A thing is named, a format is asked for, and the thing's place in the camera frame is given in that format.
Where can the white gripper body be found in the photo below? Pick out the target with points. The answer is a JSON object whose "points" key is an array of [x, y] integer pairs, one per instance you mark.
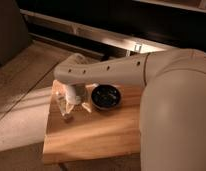
{"points": [[74, 94]]}

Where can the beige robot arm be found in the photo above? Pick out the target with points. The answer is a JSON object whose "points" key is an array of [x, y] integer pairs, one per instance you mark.
{"points": [[172, 107]]}

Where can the dark ceramic bowl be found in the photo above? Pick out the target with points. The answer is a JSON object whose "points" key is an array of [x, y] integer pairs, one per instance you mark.
{"points": [[105, 97]]}

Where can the clear plastic bottle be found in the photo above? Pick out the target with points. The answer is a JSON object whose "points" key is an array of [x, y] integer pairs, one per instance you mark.
{"points": [[61, 102]]}

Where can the wooden board table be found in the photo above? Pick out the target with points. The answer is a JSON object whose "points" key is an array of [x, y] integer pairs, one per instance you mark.
{"points": [[99, 134]]}

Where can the grey chair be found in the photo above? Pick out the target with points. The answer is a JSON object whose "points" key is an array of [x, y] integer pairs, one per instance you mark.
{"points": [[14, 35]]}

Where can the metal rail frame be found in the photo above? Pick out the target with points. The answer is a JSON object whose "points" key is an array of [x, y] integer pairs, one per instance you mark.
{"points": [[118, 40]]}

